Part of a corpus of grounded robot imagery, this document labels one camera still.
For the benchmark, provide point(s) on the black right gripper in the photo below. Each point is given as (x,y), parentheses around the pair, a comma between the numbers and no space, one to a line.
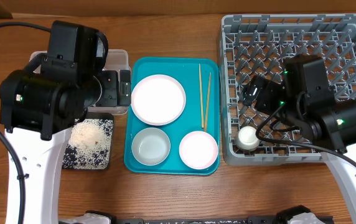
(267,87)

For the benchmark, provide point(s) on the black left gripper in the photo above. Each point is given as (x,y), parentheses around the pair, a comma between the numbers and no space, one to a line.
(111,96)

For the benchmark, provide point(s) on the white ceramic cup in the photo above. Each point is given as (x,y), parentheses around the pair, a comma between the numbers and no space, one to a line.
(246,139)

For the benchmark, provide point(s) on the white rice grains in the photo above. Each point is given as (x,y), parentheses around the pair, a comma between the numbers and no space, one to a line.
(87,143)

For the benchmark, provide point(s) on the grey bowl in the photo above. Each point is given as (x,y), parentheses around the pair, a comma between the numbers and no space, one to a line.
(151,146)

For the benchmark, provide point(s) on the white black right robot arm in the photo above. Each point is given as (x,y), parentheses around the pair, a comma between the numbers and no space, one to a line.
(305,101)

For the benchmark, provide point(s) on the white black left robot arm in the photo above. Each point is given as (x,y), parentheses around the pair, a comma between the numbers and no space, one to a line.
(41,103)

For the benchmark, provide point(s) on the clear plastic waste bin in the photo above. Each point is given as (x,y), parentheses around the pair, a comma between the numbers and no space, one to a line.
(117,60)

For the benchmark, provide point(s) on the grey plastic dishwasher rack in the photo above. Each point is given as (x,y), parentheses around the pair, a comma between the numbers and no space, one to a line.
(257,44)

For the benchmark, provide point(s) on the pink round plate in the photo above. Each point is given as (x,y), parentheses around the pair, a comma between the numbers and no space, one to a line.
(158,100)

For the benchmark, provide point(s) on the right wooden chopstick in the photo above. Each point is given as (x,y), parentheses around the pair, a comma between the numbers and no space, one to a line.
(208,99)

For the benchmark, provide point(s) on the wooden chopstick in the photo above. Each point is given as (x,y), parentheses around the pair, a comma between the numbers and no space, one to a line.
(208,99)
(201,97)

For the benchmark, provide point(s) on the black plastic tray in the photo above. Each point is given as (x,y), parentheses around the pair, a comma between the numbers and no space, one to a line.
(103,118)

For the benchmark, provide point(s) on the teal plastic tray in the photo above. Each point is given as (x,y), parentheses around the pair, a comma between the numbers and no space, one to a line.
(186,72)

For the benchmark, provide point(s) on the left wooden chopstick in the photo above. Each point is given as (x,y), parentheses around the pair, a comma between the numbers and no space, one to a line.
(201,97)

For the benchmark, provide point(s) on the pink shallow bowl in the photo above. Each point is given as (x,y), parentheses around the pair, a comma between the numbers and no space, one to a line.
(198,150)

